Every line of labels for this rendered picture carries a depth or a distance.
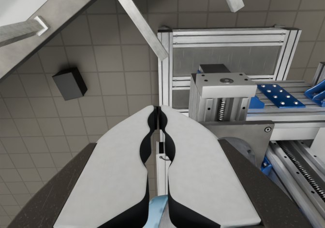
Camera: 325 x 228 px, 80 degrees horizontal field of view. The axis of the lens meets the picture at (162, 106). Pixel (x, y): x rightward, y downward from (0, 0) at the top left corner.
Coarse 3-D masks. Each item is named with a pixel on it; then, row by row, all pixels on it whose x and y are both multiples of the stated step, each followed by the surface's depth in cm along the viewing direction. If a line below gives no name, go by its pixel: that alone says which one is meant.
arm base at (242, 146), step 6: (222, 138) 49; (228, 138) 49; (234, 138) 49; (234, 144) 47; (240, 144) 48; (246, 144) 49; (240, 150) 46; (246, 150) 47; (252, 150) 50; (246, 156) 46; (252, 156) 49; (252, 162) 47
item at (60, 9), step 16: (48, 0) 63; (64, 0) 63; (80, 0) 63; (32, 16) 65; (48, 16) 65; (64, 16) 65; (48, 32) 68; (0, 48) 70; (16, 48) 70; (32, 48) 70; (0, 64) 73; (16, 64) 73; (0, 80) 79
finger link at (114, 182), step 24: (144, 120) 11; (120, 144) 9; (144, 144) 9; (96, 168) 8; (120, 168) 8; (144, 168) 8; (72, 192) 7; (96, 192) 7; (120, 192) 7; (144, 192) 7; (72, 216) 6; (96, 216) 6; (120, 216) 6; (144, 216) 7
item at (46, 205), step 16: (96, 144) 9; (80, 160) 8; (64, 176) 7; (48, 192) 7; (64, 192) 7; (32, 208) 6; (48, 208) 6; (16, 224) 6; (32, 224) 6; (48, 224) 6
